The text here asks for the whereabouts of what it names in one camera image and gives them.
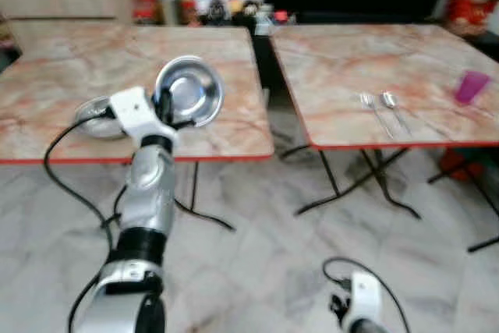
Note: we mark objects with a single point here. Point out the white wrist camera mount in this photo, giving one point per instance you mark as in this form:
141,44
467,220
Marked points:
365,298
136,111

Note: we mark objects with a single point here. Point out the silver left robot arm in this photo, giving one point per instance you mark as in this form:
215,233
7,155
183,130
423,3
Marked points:
148,193

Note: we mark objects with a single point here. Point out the small red lidded jar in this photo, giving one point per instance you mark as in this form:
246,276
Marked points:
281,18

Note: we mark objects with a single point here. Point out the marble folding table red rim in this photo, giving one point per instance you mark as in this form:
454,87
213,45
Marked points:
351,60
62,60

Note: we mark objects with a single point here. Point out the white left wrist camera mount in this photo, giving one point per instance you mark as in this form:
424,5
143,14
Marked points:
136,111

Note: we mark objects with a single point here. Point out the steel fork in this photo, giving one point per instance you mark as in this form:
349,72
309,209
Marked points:
367,101

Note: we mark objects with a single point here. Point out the red object under table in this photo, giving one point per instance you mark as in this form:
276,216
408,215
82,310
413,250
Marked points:
460,165

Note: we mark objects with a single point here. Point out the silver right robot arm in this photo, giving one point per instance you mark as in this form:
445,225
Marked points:
366,327

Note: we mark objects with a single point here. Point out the steel spoon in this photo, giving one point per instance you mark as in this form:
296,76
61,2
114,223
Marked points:
387,99

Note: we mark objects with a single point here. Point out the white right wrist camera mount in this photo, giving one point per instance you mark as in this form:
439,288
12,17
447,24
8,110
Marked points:
365,298

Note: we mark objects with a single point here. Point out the purple plastic cup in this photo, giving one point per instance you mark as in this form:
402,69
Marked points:
472,87

